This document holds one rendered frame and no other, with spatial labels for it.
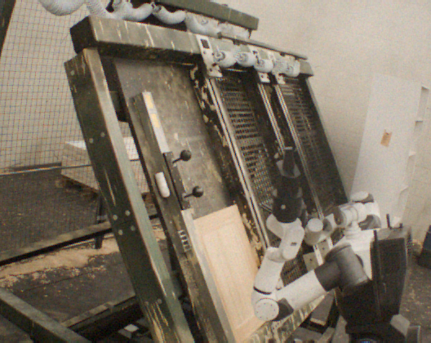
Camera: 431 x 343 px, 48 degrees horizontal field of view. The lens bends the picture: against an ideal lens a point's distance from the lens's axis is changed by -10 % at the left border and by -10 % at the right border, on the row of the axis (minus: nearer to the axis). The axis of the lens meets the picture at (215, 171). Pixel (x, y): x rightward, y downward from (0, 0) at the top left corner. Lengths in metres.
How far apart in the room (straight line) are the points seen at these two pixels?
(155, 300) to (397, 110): 4.49
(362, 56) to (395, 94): 1.72
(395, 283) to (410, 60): 5.59
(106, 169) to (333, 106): 6.04
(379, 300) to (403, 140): 4.03
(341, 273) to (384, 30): 5.90
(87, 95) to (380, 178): 4.53
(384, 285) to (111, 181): 0.95
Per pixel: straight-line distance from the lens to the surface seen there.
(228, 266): 1.95
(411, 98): 5.69
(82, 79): 1.65
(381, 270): 1.76
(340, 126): 7.39
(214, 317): 1.80
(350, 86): 7.36
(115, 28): 1.73
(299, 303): 1.65
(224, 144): 2.12
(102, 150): 1.59
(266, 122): 2.61
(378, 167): 5.80
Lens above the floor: 1.86
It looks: 12 degrees down
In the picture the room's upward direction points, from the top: 10 degrees clockwise
